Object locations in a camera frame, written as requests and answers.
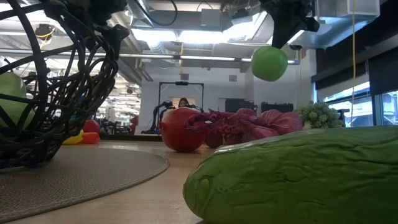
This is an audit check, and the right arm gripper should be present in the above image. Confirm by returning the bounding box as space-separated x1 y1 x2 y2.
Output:
259 0 320 49

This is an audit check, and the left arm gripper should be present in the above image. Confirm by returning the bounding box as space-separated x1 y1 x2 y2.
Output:
45 0 131 59

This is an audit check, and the green apple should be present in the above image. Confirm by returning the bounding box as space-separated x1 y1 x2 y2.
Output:
251 45 289 82

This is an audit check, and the small red apple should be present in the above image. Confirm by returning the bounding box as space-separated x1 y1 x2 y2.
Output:
82 119 101 134

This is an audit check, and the black wire basket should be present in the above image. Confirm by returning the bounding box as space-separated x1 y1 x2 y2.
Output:
0 0 125 170

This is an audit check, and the large red pomegranate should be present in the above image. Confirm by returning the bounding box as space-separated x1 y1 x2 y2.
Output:
159 107 208 153

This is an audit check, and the yellow lemon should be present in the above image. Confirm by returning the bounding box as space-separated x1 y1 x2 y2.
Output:
62 129 85 146

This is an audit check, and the green pear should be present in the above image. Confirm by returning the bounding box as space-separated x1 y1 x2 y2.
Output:
0 72 35 128

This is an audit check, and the large green cucumber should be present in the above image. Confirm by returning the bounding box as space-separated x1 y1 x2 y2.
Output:
182 126 398 224

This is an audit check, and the long fluorescent light tube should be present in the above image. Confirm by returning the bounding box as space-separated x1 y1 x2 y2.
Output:
119 53 301 65

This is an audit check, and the red background object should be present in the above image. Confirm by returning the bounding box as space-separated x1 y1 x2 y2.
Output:
129 115 139 135

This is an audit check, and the round grey placemat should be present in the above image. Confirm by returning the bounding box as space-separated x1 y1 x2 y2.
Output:
0 146 171 223

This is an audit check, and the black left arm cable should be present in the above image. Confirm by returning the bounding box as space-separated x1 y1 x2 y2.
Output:
133 0 178 27

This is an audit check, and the short yellow hanging cord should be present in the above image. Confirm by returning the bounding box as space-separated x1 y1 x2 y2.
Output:
179 42 185 75

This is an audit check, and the ceiling cable reel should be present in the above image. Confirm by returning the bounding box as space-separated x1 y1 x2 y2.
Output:
34 24 56 41

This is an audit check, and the black background gantry frame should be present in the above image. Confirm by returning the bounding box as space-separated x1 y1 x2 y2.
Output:
157 81 205 113

